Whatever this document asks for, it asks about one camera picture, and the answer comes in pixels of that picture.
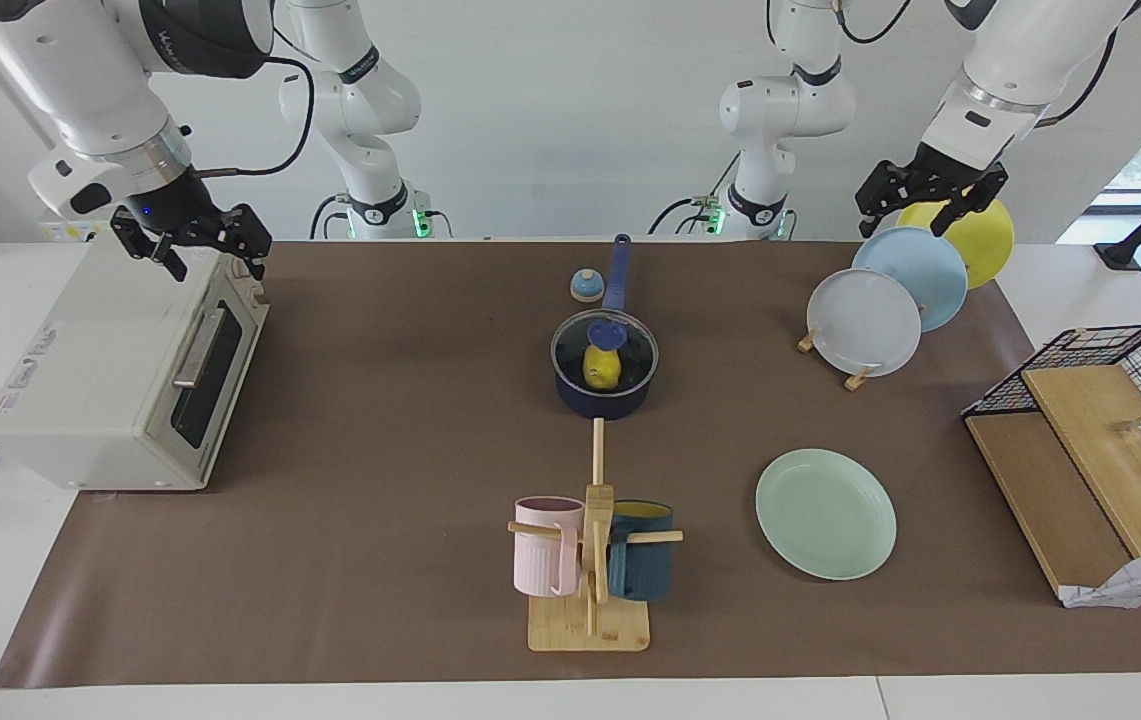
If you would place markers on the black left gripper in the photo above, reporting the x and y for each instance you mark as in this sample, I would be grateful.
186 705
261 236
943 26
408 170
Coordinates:
925 178

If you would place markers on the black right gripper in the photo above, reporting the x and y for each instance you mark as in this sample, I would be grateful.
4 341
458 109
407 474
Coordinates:
180 210

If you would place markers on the glass lid blue knob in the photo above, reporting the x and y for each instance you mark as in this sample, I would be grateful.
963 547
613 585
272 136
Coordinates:
640 350

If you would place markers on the yellow lemon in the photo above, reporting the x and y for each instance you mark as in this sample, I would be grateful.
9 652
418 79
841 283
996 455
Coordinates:
602 370

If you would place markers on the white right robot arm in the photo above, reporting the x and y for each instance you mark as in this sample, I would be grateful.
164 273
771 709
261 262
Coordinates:
80 70

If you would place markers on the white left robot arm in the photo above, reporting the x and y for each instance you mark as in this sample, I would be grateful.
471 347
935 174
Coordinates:
1010 60

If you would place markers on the light blue plate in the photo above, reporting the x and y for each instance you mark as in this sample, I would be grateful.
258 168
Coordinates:
920 275

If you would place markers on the yellow plate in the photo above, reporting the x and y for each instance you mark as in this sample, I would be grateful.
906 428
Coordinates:
990 240

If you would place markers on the grey plate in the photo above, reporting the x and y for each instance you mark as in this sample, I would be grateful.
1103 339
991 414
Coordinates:
865 325

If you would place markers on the wooden plate rack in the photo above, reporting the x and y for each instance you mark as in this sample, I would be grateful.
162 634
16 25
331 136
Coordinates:
858 380

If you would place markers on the light green plate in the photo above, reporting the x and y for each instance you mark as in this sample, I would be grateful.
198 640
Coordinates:
825 515

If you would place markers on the dark blue pot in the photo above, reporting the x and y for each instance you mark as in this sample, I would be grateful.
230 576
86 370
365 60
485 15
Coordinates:
605 405

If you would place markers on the white power strip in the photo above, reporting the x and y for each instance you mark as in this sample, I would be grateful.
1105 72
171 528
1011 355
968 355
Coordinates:
65 228

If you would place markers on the beige toaster oven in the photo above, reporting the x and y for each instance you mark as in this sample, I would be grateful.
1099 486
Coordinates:
100 370

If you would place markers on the brown table mat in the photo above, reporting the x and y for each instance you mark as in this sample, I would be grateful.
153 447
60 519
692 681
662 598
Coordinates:
410 330

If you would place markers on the light wooden board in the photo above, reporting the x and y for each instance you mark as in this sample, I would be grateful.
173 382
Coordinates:
1090 430

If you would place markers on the blue wooden service bell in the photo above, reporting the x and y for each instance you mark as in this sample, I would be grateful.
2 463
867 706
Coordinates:
587 290

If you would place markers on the pink ribbed mug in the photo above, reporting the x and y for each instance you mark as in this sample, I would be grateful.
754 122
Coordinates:
540 560

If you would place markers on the dark teal mug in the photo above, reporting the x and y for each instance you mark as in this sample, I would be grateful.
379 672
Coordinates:
642 570

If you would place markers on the wooden mug tree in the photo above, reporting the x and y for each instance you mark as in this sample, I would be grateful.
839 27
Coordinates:
590 625

